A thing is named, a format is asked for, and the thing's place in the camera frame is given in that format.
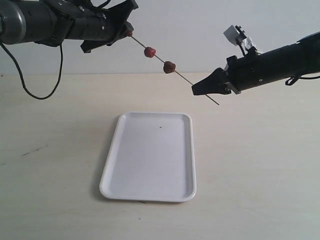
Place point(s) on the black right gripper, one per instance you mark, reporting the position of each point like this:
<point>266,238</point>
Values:
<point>236,78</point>

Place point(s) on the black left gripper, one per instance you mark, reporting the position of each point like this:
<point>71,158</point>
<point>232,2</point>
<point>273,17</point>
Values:
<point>112,27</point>

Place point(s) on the thin metal skewer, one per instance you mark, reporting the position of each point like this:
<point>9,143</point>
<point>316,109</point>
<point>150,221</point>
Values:
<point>162,60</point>

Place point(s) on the dark red fruit piece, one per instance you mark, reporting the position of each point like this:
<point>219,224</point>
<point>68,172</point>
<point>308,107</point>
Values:
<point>169,67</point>

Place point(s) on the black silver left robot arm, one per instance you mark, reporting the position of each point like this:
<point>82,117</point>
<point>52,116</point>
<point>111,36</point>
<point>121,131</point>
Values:
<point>50,22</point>

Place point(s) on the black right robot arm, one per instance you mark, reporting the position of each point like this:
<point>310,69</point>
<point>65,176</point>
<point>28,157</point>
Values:
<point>289,62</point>

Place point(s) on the white rectangular plastic tray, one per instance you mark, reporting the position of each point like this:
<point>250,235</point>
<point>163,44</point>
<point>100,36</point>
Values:
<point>151,159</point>

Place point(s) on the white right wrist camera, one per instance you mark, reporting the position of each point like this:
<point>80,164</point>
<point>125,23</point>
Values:
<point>237,36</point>

